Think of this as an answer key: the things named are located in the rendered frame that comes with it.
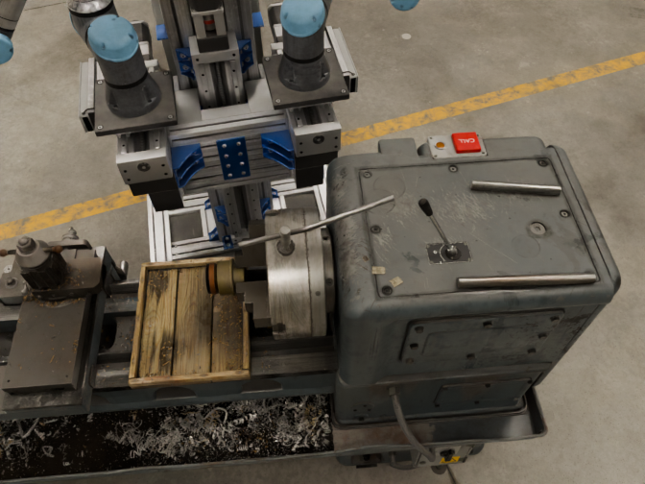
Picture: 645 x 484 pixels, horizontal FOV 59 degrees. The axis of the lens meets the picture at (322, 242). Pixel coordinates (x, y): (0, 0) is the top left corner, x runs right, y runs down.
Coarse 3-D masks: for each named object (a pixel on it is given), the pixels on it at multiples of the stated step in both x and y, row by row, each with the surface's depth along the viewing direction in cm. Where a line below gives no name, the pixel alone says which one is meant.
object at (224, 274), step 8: (208, 264) 138; (216, 264) 139; (224, 264) 137; (232, 264) 138; (208, 272) 136; (216, 272) 137; (224, 272) 136; (232, 272) 137; (240, 272) 137; (208, 280) 136; (216, 280) 136; (224, 280) 136; (232, 280) 136; (240, 280) 137; (208, 288) 137; (216, 288) 137; (224, 288) 136; (232, 288) 136
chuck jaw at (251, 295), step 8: (264, 280) 137; (240, 288) 135; (248, 288) 135; (256, 288) 135; (264, 288) 135; (240, 296) 136; (248, 296) 134; (256, 296) 134; (264, 296) 134; (248, 304) 133; (256, 304) 132; (264, 304) 132; (256, 312) 131; (264, 312) 131; (256, 320) 130; (264, 320) 131; (280, 328) 132
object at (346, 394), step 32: (384, 384) 147; (416, 384) 153; (448, 384) 155; (480, 384) 155; (512, 384) 158; (352, 416) 170; (384, 416) 172; (416, 416) 173; (448, 416) 174; (480, 448) 218
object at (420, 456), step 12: (396, 396) 151; (396, 408) 150; (408, 432) 154; (420, 456) 190; (432, 456) 164; (444, 456) 186; (456, 456) 194; (396, 468) 208; (408, 468) 209; (432, 468) 218; (444, 468) 218
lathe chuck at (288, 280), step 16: (288, 208) 138; (272, 224) 130; (288, 224) 130; (272, 240) 127; (304, 240) 127; (272, 256) 125; (288, 256) 125; (304, 256) 126; (272, 272) 125; (288, 272) 125; (304, 272) 125; (272, 288) 125; (288, 288) 125; (304, 288) 125; (272, 304) 126; (288, 304) 126; (304, 304) 126; (272, 320) 128; (288, 320) 128; (304, 320) 129; (288, 336) 134; (304, 336) 136
